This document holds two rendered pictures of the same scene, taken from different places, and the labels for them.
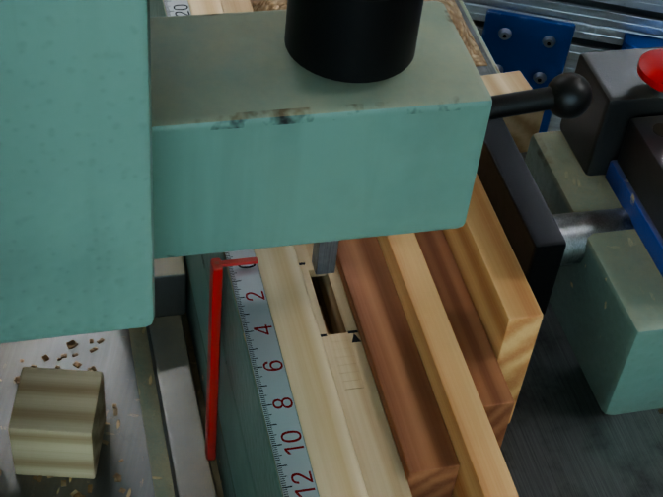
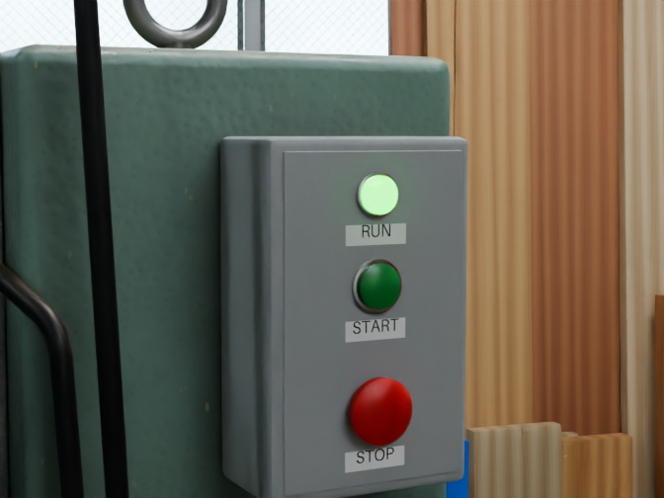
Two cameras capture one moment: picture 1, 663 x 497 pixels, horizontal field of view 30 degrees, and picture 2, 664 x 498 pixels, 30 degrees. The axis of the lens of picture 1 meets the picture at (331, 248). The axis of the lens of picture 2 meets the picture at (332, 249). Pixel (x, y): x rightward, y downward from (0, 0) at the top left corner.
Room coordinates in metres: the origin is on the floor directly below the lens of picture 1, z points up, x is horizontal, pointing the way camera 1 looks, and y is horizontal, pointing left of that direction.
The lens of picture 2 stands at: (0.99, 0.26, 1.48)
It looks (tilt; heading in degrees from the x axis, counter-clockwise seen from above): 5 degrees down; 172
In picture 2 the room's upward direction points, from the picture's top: straight up
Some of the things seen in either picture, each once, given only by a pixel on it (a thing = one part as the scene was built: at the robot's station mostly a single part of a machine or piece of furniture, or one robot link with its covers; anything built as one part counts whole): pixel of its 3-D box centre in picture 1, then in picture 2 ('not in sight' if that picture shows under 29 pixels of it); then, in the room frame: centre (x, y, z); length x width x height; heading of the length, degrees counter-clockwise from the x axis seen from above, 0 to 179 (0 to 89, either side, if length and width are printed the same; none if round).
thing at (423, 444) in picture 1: (359, 298); not in sight; (0.41, -0.02, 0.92); 0.23 x 0.02 x 0.04; 18
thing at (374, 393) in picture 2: not in sight; (380, 411); (0.47, 0.36, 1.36); 0.03 x 0.01 x 0.03; 108
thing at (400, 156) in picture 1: (290, 137); not in sight; (0.39, 0.02, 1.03); 0.14 x 0.07 x 0.09; 108
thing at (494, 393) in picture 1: (417, 263); not in sight; (0.43, -0.04, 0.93); 0.22 x 0.02 x 0.05; 18
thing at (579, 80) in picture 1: (519, 100); not in sight; (0.42, -0.07, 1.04); 0.06 x 0.02 x 0.02; 108
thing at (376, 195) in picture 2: not in sight; (379, 195); (0.46, 0.36, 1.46); 0.02 x 0.01 x 0.02; 108
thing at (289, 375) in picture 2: not in sight; (343, 310); (0.43, 0.35, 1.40); 0.10 x 0.06 x 0.16; 108
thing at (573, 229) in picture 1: (557, 240); not in sight; (0.44, -0.11, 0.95); 0.09 x 0.07 x 0.09; 18
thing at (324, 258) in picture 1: (328, 228); not in sight; (0.40, 0.00, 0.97); 0.01 x 0.01 x 0.05; 18
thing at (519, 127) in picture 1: (492, 115); not in sight; (0.57, -0.08, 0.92); 0.04 x 0.04 x 0.03; 24
